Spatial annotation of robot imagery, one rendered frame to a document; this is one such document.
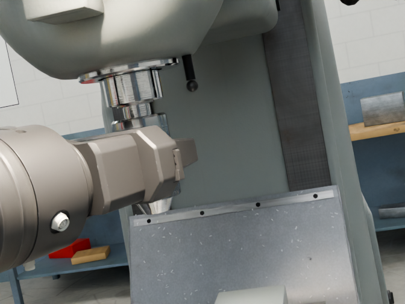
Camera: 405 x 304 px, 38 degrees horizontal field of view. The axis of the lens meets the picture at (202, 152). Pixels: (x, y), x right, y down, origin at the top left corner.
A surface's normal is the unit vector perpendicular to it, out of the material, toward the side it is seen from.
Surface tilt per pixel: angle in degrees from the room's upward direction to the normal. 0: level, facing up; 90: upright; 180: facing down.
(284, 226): 63
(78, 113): 90
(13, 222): 103
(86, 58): 148
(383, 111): 90
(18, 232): 114
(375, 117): 90
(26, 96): 90
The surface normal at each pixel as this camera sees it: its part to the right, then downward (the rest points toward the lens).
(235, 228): -0.23, -0.33
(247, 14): 0.00, 0.78
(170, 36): 0.57, 0.67
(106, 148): 0.66, -0.48
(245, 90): -0.18, 0.12
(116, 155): 0.80, -0.10
